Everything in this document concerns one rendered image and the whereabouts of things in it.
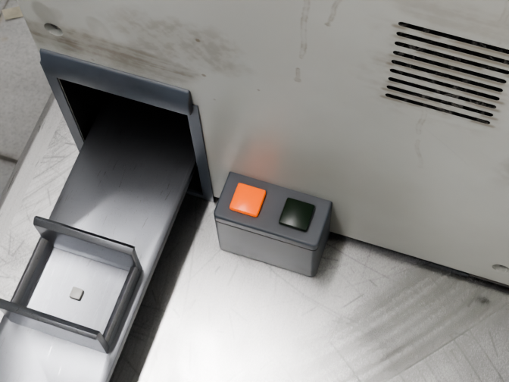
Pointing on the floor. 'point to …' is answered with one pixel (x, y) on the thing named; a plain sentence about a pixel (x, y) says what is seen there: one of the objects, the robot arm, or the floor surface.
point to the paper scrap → (12, 13)
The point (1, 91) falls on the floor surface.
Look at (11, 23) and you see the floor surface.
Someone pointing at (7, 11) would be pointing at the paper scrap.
